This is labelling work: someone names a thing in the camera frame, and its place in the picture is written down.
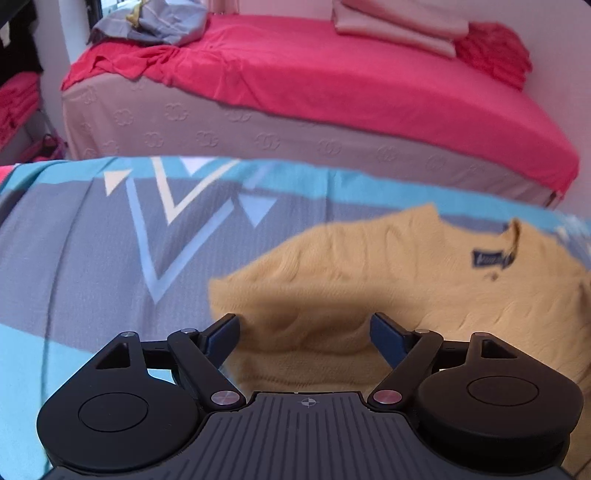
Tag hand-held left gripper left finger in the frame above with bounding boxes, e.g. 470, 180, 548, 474
95, 314, 246, 410

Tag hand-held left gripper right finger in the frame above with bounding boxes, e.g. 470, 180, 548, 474
367, 312, 516, 410

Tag yellow cable-knit cardigan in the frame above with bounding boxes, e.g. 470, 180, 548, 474
208, 203, 591, 478

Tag stack of red clothes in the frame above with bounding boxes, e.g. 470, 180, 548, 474
455, 22, 532, 91

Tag pile of red folded clothes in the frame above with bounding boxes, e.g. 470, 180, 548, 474
0, 71, 42, 151

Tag hanging dark clothes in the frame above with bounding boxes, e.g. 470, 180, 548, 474
0, 0, 45, 80

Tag teal grey printed blanket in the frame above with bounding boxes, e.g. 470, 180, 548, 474
0, 156, 591, 480

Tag beige embossed mattress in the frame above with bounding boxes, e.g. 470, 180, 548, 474
62, 74, 566, 209

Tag pink bag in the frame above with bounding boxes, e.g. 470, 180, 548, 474
33, 134, 70, 162

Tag red bed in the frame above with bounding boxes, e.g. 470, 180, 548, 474
61, 14, 581, 197

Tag pink pillow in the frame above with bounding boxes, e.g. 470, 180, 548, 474
333, 9, 458, 59
339, 0, 470, 38

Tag grey-blue crumpled cloth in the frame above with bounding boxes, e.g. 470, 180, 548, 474
88, 0, 208, 47

